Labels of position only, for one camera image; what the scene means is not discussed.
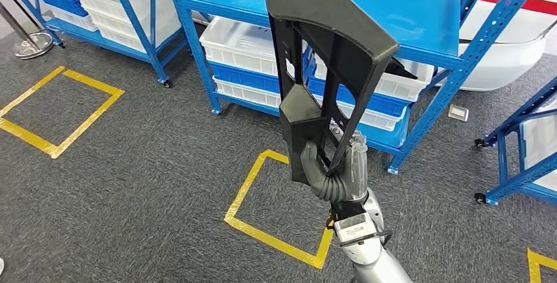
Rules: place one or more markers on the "chrome stanchion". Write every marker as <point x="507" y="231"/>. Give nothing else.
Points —
<point x="35" y="45"/>

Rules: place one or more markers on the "white car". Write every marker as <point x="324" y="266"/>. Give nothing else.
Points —
<point x="500" y="63"/>

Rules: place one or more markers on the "yellow floor tape square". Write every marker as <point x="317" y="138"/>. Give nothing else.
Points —
<point x="53" y="150"/>

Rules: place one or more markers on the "white plastic crate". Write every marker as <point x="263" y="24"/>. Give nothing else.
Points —
<point x="74" y="21"/>
<point x="122" y="7"/>
<point x="239" y="44"/>
<point x="541" y="142"/>
<point x="248" y="95"/>
<point x="404" y="87"/>
<point x="378" y="120"/>

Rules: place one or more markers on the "silver floor outlet box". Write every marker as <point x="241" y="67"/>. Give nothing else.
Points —
<point x="458" y="113"/>

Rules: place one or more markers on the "black plastic panel part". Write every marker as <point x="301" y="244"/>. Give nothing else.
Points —
<point x="313" y="2"/>

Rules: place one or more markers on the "black plastic piece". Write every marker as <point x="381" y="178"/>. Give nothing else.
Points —
<point x="400" y="70"/>

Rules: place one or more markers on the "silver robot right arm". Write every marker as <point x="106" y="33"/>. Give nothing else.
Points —
<point x="374" y="268"/>

